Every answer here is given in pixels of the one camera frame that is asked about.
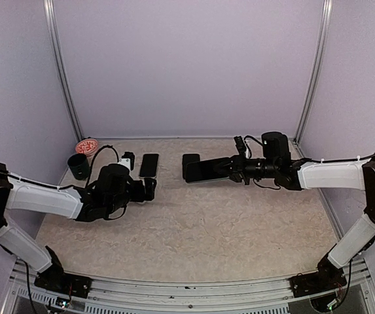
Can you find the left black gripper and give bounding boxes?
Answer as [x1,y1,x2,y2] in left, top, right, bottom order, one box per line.
[107,177,156,214]

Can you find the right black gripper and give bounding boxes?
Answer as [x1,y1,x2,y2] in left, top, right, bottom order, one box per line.
[215,149,279,184]

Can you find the teal green phone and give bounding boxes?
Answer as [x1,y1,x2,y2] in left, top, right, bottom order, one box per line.
[185,159,229,183]

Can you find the black phone with silver edge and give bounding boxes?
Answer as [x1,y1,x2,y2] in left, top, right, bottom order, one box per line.
[182,153,200,164]

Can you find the frosted clear phone case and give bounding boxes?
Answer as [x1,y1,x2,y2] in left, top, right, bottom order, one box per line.
[135,200,149,205]

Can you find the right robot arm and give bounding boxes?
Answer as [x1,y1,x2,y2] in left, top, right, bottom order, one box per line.
[214,131,375,290]

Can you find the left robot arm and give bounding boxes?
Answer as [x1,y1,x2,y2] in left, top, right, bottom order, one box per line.
[0,163,156,291]

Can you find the red white patterned bowl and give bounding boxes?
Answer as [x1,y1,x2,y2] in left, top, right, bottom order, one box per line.
[75,138,99,158]

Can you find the black cup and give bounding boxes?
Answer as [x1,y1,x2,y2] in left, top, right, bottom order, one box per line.
[67,153,90,181]

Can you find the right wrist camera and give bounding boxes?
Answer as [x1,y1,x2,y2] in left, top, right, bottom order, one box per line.
[234,136,247,156]

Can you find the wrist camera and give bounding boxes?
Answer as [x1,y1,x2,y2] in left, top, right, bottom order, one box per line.
[118,151,135,171]
[234,136,247,156]

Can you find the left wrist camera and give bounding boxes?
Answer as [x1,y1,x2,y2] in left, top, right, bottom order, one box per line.
[118,151,135,171]

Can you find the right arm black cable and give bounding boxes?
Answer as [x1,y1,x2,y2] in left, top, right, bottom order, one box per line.
[244,134,375,295]

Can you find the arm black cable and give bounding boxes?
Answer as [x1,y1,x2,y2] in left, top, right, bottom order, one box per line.
[244,134,375,295]
[0,145,118,314]

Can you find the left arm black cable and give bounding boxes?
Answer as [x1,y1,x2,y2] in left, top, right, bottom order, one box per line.
[0,145,118,314]

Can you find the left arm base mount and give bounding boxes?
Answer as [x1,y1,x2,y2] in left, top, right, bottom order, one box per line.
[34,273,92,299]

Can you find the front aluminium rail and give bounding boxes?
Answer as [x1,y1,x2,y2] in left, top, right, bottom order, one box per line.
[0,258,375,314]

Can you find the right aluminium frame post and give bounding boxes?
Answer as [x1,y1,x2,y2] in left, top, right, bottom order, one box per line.
[293,0,333,146]

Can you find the aluminium frame post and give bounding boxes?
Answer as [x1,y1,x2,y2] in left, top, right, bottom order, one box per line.
[293,0,333,146]
[43,0,84,141]

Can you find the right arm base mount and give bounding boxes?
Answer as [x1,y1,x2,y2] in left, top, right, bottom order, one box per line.
[289,271,347,298]

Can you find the left aluminium frame post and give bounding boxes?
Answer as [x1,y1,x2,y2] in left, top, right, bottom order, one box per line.
[43,0,84,141]

